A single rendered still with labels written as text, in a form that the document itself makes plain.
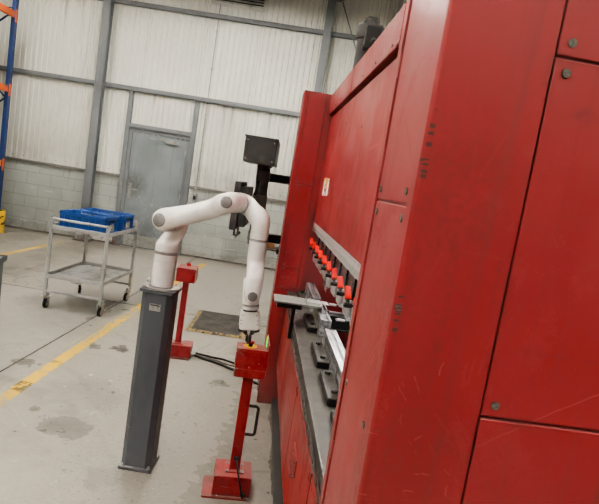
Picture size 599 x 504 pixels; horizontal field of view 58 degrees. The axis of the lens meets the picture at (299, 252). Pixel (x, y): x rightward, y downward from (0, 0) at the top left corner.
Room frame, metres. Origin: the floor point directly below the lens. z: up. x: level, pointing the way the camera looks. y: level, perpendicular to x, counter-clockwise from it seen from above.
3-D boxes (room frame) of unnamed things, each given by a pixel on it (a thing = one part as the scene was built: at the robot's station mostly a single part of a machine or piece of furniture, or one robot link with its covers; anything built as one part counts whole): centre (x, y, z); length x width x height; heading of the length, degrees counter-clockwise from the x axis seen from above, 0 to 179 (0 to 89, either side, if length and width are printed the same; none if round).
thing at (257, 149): (4.28, 0.41, 1.53); 0.51 x 0.25 x 0.85; 1
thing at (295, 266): (4.05, -0.28, 1.15); 0.85 x 0.25 x 2.30; 95
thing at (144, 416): (2.83, 0.69, 0.50); 0.18 x 0.18 x 1.00; 89
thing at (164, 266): (2.83, 0.69, 1.09); 0.19 x 0.19 x 0.18
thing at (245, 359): (2.72, 0.16, 0.75); 0.20 x 0.16 x 0.18; 6
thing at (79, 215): (5.64, 2.21, 0.92); 0.50 x 0.36 x 0.18; 89
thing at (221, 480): (2.72, 0.19, 0.06); 0.25 x 0.20 x 0.12; 96
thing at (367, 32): (3.61, -0.27, 2.54); 0.33 x 0.25 x 0.47; 5
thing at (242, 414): (2.72, 0.16, 0.39); 0.05 x 0.05 x 0.54; 6
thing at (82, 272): (5.81, 2.19, 0.47); 0.90 x 0.66 x 0.95; 179
